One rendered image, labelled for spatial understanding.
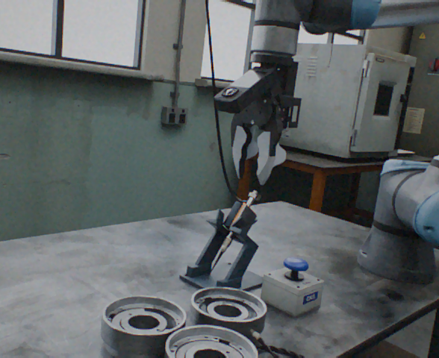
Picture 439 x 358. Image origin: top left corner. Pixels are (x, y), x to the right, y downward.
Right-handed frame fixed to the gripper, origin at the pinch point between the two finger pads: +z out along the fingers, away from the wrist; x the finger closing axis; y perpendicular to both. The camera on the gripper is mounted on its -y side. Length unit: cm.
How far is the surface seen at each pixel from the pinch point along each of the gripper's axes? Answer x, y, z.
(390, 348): -9, 51, 44
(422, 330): 32, 194, 100
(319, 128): 104, 185, 4
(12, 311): 8.6, -35.8, 18.9
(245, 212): -0.8, -0.7, 6.4
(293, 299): -14.2, -2.8, 16.4
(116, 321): -5.7, -29.2, 16.2
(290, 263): -11.5, -1.1, 11.9
